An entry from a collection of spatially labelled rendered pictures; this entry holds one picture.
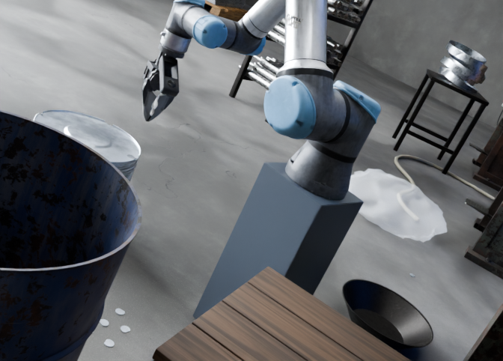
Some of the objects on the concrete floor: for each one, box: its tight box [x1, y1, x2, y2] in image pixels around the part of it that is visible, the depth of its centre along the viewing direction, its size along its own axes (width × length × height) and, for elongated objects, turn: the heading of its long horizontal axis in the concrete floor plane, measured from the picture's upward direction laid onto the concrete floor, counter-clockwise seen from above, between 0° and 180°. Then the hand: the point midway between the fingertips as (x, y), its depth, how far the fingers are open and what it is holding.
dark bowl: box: [342, 279, 433, 350], centre depth 182 cm, size 30×30×7 cm
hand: (149, 117), depth 166 cm, fingers closed
